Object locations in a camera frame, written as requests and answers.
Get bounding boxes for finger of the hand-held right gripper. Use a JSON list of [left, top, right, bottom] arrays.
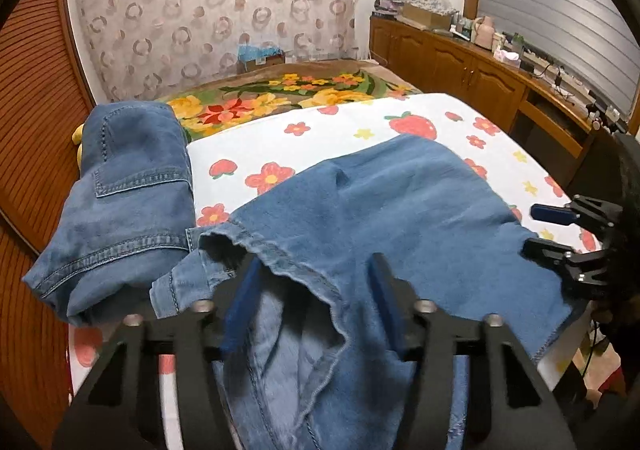
[[530, 195, 623, 237], [522, 237, 610, 301]]

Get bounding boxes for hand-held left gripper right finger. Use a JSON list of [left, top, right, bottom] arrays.
[[367, 253, 577, 450]]

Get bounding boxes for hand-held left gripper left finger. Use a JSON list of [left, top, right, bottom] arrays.
[[52, 252, 262, 450]]

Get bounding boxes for blue denim pants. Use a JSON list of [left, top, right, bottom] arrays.
[[22, 100, 577, 450]]

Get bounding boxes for strawberry print white bed sheet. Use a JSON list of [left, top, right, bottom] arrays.
[[67, 92, 602, 450]]

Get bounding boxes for wooden cabinet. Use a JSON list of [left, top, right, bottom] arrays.
[[369, 14, 627, 191]]

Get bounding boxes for pink kettle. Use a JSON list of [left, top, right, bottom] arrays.
[[472, 16, 497, 51]]

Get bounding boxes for floral blanket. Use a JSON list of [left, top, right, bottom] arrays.
[[155, 58, 424, 143]]

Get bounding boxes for yellow plush toy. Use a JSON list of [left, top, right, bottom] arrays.
[[72, 122, 89, 167]]

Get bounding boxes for open cardboard box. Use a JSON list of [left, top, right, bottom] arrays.
[[400, 2, 454, 31]]

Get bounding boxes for teal cardboard box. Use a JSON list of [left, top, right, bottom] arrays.
[[236, 44, 286, 76]]

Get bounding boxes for circle pattern sheer curtain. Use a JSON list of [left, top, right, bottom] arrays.
[[66, 0, 369, 103]]

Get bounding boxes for black cable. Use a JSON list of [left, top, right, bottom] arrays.
[[579, 312, 617, 377]]

